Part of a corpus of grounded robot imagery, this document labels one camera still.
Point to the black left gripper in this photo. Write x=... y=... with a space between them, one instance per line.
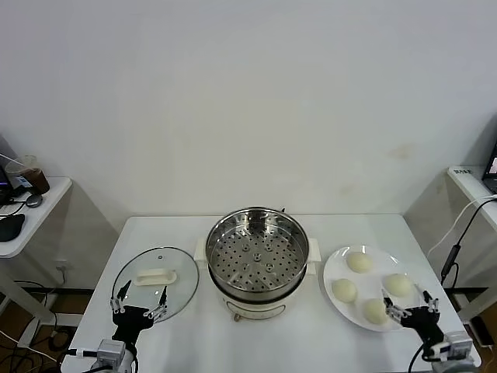
x=130 y=320

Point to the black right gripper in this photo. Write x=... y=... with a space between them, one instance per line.
x=423 y=322

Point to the white steamed baozi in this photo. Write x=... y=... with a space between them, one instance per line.
x=344 y=290
x=359 y=262
x=397 y=284
x=373 y=311

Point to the stainless steel steamer basket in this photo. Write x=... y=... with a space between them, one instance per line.
x=233 y=268

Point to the white round plate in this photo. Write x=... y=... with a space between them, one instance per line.
x=388 y=264

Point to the cream electric cooking pot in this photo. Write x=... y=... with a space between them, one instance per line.
x=256 y=309

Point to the white side desk with laptop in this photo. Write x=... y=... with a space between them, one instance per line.
x=471 y=186

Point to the white side desk with mouse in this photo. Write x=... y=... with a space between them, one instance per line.
x=50 y=202

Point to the black computer mouse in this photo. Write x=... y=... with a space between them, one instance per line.
x=9 y=227

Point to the dark laptop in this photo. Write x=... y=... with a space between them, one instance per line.
x=491 y=167

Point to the plastic iced coffee cup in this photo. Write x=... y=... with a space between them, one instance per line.
x=37 y=178

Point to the dark monitor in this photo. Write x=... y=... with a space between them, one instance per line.
x=4 y=171

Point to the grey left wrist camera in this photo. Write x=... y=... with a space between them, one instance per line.
x=110 y=349

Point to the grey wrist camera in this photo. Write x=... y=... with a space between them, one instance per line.
x=110 y=349
x=458 y=345

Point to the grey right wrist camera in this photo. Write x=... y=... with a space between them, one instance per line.
x=458 y=345

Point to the white wall outlet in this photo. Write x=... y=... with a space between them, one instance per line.
x=64 y=266

